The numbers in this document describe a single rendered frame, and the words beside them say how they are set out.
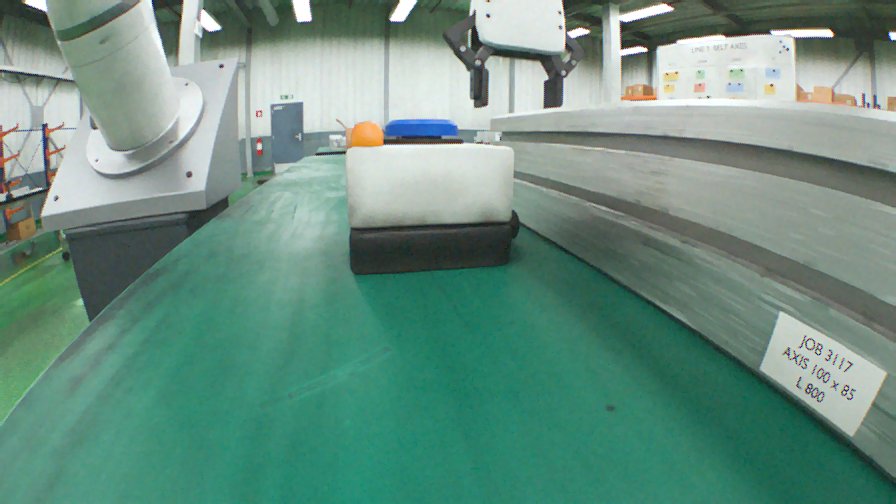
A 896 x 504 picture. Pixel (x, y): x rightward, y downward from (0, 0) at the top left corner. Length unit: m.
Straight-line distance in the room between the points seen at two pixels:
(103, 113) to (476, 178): 0.44
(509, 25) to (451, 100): 11.63
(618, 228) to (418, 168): 0.10
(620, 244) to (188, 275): 0.22
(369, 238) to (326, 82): 11.33
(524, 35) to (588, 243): 0.26
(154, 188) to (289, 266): 0.31
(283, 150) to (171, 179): 10.96
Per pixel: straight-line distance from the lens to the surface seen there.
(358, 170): 0.17
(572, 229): 0.21
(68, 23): 0.45
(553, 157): 0.23
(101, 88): 0.48
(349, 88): 11.47
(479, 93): 0.39
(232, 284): 0.19
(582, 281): 0.18
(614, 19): 9.05
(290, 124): 11.40
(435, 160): 0.17
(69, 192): 0.57
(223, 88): 0.58
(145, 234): 0.48
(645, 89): 13.42
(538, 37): 0.41
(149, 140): 0.52
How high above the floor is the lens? 0.84
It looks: 18 degrees down
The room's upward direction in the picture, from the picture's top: 1 degrees clockwise
